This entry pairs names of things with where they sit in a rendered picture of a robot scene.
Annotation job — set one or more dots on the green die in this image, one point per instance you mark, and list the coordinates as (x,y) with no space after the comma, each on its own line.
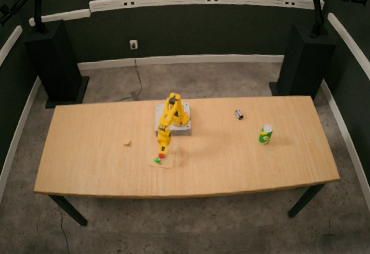
(157,160)

